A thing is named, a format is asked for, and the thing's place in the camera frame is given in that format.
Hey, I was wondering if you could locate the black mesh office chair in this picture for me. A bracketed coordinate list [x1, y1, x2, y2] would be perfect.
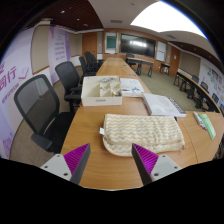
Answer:
[13, 73, 76, 155]
[54, 61, 83, 113]

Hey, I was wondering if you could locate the yellow white zigzag towel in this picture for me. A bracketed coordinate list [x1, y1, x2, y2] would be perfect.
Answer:
[99, 113, 186, 158]

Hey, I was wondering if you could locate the white closed book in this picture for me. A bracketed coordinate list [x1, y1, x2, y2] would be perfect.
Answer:
[142, 92, 188, 118]

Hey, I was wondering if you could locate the small dark side desk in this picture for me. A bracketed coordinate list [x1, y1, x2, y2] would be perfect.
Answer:
[159, 62, 171, 76]

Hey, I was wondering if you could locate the purple white standing banner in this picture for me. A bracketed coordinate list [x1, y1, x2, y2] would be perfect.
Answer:
[47, 26, 72, 84]

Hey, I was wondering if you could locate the row of black office chairs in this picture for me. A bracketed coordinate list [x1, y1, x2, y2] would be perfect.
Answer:
[78, 50, 104, 84]

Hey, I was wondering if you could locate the green booklet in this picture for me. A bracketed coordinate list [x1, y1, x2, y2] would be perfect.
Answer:
[198, 113, 217, 140]

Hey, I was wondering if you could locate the group of black side chairs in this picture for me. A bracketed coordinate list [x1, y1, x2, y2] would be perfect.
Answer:
[186, 74, 224, 116]

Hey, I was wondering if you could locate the white printed paper sheet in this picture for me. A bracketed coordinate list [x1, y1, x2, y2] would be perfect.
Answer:
[119, 77, 145, 98]

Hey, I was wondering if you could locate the brown wooden door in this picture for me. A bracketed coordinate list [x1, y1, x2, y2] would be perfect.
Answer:
[82, 32, 98, 58]
[169, 46, 181, 77]

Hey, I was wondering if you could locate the pack of pens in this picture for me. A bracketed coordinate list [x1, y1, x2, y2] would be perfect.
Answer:
[192, 111, 208, 131]

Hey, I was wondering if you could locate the long curved side table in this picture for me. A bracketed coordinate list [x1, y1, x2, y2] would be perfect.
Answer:
[173, 70, 221, 113]

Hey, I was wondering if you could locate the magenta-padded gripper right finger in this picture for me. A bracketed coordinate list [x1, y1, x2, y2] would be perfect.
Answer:
[131, 143, 183, 186]

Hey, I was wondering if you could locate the white compartment box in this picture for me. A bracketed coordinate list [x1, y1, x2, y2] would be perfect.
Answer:
[80, 75, 123, 108]

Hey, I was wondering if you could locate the green framed wall board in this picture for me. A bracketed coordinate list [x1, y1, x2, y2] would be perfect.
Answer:
[104, 31, 119, 55]

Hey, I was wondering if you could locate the group of colourful wall posters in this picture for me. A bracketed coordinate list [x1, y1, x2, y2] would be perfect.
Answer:
[199, 63, 224, 108]

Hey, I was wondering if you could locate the large black wall screen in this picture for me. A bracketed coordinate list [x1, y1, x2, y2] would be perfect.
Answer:
[119, 33, 157, 59]

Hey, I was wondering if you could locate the white whiteboard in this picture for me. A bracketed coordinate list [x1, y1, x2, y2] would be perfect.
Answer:
[155, 40, 168, 63]

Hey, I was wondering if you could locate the large lilac wall banner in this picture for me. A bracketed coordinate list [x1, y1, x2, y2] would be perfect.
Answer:
[0, 28, 36, 159]

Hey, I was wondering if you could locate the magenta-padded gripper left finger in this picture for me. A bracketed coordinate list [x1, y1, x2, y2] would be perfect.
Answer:
[39, 143, 92, 185]

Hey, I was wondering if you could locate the dark-legged wooden desk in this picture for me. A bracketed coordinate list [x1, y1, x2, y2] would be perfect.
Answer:
[125, 56, 155, 78]

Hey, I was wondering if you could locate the bright ceiling light panel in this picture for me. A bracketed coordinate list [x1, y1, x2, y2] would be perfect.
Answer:
[129, 0, 208, 39]

